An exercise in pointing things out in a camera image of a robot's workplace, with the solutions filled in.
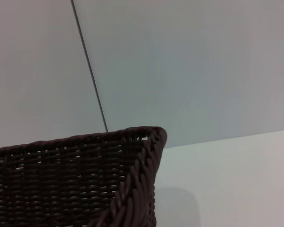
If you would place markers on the black woven rectangular basket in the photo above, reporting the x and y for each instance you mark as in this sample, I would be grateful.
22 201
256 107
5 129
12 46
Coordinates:
73 179

